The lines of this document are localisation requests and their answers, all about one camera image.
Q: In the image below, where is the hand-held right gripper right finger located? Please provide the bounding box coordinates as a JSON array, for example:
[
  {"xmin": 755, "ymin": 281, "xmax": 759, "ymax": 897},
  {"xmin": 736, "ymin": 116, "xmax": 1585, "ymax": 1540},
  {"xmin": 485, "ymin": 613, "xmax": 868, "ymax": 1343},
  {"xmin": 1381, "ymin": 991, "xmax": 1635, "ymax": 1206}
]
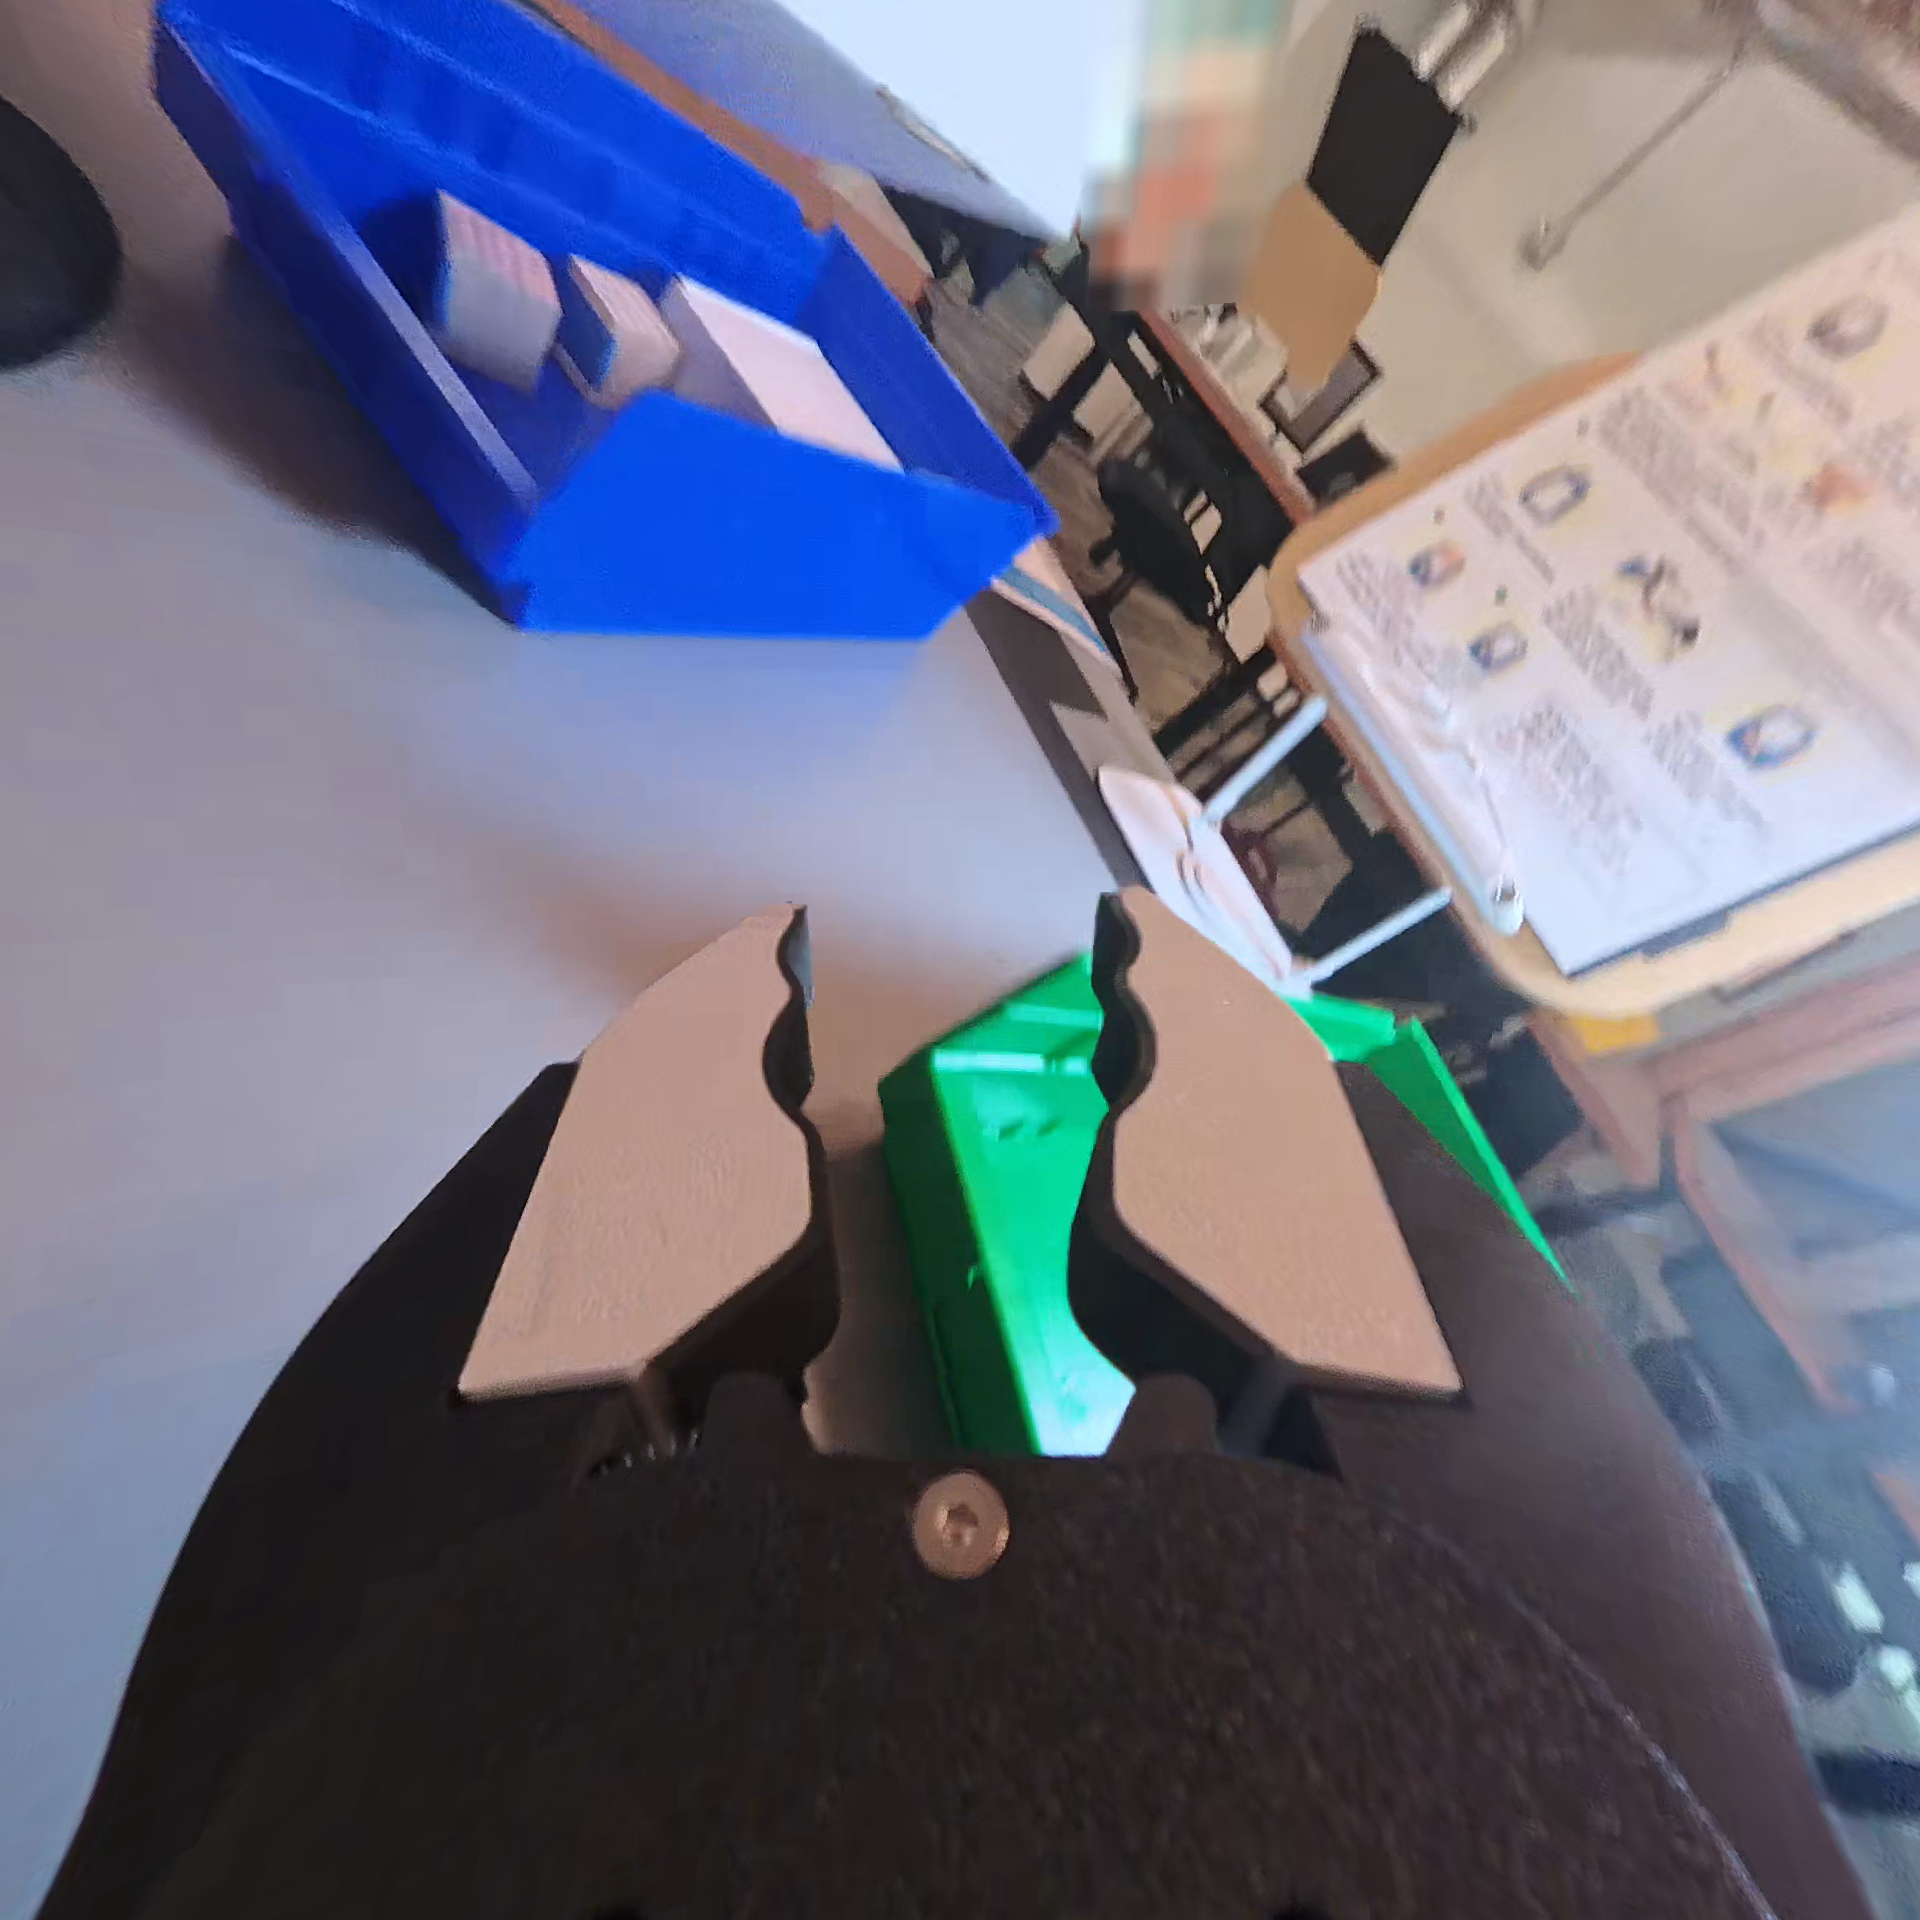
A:
[{"xmin": 1071, "ymin": 886, "xmax": 1467, "ymax": 1407}]

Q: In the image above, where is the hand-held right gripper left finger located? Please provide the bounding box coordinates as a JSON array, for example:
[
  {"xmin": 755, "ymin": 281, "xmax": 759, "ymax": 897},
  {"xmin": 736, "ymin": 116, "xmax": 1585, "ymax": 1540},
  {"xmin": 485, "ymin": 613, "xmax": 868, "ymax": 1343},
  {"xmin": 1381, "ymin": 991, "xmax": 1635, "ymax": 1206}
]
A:
[{"xmin": 455, "ymin": 900, "xmax": 840, "ymax": 1445}]

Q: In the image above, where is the blue plastic bin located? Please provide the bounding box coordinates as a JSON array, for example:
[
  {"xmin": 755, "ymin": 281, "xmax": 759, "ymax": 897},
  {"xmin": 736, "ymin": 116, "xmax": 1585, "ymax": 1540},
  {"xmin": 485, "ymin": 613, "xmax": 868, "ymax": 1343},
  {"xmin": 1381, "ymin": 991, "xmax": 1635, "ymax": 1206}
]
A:
[{"xmin": 151, "ymin": 0, "xmax": 1061, "ymax": 641}]

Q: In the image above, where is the cardboard box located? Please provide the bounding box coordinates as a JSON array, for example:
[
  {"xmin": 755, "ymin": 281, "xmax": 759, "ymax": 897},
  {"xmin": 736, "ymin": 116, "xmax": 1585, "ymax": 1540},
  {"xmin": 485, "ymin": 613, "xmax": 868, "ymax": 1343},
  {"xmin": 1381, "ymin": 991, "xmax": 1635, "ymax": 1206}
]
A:
[{"xmin": 661, "ymin": 273, "xmax": 905, "ymax": 478}]

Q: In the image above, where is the pale cube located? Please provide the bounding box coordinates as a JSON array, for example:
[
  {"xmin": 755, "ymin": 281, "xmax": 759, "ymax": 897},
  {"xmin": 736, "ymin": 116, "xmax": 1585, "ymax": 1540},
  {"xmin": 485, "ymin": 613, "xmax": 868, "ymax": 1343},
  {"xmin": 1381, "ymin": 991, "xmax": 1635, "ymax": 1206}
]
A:
[{"xmin": 552, "ymin": 255, "xmax": 685, "ymax": 415}]

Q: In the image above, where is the light wooden cube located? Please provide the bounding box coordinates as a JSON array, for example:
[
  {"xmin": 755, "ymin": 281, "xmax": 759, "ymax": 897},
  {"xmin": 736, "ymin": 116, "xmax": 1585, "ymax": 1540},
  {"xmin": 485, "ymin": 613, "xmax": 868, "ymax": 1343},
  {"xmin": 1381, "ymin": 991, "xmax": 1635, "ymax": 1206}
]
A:
[{"xmin": 432, "ymin": 187, "xmax": 567, "ymax": 400}]

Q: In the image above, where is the green plastic bin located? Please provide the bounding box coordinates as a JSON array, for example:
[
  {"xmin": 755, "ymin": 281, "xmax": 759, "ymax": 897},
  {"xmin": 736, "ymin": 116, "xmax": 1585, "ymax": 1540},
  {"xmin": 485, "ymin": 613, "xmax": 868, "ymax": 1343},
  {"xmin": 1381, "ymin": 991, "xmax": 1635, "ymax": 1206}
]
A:
[{"xmin": 875, "ymin": 950, "xmax": 1571, "ymax": 1460}]

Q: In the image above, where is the white router with antennas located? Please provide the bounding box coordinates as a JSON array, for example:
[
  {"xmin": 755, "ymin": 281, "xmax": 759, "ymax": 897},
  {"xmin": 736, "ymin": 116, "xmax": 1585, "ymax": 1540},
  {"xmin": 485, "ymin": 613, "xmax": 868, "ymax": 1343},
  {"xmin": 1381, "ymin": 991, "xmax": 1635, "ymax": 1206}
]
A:
[{"xmin": 1095, "ymin": 689, "xmax": 1528, "ymax": 995}]

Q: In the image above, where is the printed instruction sheet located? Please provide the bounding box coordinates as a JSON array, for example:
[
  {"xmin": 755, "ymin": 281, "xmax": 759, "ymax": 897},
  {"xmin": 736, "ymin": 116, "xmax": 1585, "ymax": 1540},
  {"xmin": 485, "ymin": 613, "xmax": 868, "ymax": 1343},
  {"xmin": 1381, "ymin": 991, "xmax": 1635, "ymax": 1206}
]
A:
[{"xmin": 1296, "ymin": 207, "xmax": 1920, "ymax": 981}]

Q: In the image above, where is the black and brown chair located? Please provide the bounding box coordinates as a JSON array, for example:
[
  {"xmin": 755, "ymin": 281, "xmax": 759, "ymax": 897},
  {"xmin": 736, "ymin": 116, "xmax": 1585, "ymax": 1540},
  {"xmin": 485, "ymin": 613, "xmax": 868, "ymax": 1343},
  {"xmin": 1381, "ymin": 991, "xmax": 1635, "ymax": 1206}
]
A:
[{"xmin": 1242, "ymin": 20, "xmax": 1467, "ymax": 396}]

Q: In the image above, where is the black round object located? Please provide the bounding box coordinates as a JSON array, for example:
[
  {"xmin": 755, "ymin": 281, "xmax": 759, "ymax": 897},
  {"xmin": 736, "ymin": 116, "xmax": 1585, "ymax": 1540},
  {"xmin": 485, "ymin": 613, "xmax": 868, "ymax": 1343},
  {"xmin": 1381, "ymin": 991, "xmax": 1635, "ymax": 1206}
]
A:
[{"xmin": 0, "ymin": 96, "xmax": 127, "ymax": 371}]

